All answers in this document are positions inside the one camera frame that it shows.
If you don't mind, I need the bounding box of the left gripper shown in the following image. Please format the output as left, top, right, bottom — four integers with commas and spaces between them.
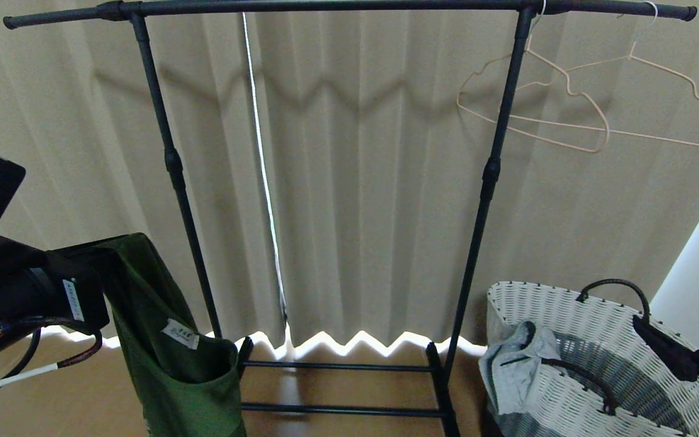
0, 235, 111, 376

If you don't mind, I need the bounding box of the green printed t-shirt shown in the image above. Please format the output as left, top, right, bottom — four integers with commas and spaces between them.
73, 232, 248, 437

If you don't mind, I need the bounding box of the black clothes rack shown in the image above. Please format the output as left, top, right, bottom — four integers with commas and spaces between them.
2, 0, 698, 437

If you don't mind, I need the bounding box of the pale grey garment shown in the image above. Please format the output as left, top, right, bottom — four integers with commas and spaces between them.
478, 320, 570, 437

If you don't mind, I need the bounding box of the black cable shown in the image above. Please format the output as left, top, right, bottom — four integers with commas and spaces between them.
0, 328, 44, 396

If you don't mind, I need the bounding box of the white laundry basket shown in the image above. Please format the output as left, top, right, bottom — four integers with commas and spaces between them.
486, 277, 699, 437

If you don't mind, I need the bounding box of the pink clothes hanger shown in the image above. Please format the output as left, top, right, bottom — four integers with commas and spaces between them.
559, 0, 699, 153
456, 3, 612, 154

